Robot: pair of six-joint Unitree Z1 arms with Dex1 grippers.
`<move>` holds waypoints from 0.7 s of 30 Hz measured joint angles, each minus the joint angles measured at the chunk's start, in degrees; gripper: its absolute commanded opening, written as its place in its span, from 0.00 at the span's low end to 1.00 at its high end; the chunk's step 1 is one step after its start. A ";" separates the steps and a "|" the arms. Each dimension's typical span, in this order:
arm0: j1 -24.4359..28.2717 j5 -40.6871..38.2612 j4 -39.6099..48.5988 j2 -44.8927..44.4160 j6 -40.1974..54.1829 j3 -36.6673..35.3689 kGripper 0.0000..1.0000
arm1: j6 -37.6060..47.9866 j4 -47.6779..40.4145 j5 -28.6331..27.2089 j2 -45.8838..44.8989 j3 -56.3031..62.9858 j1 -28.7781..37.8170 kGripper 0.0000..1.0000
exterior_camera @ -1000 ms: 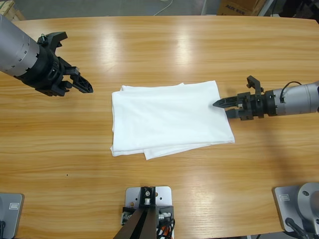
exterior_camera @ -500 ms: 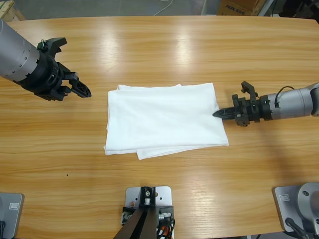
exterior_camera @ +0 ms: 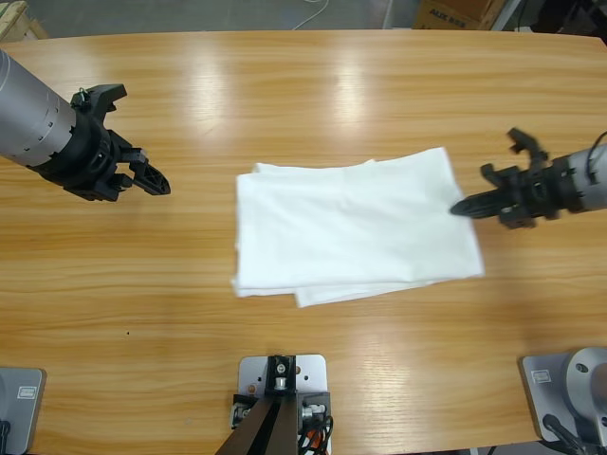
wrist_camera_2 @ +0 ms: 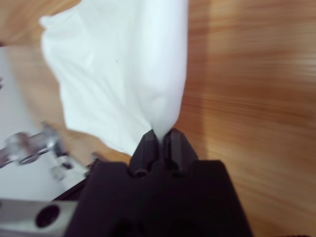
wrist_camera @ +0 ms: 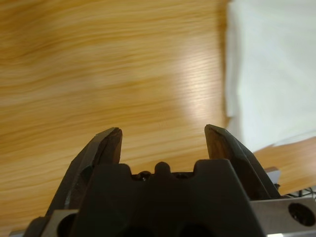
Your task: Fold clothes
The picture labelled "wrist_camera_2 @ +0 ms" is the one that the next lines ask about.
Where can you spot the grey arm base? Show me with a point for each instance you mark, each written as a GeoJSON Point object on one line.
{"type": "Point", "coordinates": [50, 140]}

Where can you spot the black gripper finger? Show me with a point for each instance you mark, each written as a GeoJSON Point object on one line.
{"type": "Point", "coordinates": [177, 150]}
{"type": "Point", "coordinates": [145, 153]}

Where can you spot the white Unitree t-shirt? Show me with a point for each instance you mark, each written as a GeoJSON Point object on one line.
{"type": "Point", "coordinates": [118, 61]}

